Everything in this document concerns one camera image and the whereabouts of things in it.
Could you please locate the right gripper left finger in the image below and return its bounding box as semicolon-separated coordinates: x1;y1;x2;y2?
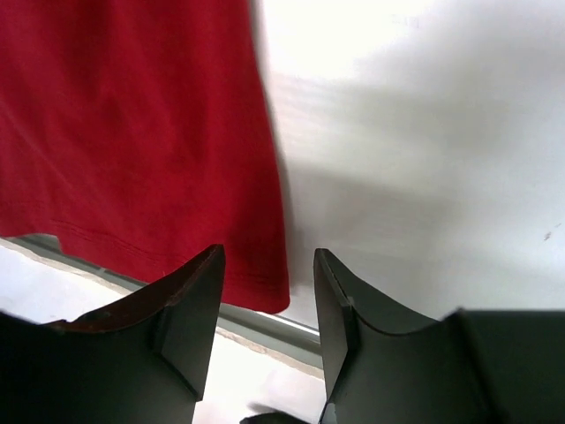
1;245;225;423

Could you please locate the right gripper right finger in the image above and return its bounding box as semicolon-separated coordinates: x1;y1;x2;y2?
313;249;564;423

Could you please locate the red t shirt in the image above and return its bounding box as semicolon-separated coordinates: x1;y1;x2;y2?
1;1;290;314

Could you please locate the aluminium rail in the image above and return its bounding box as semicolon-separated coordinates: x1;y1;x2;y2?
1;235;322;378

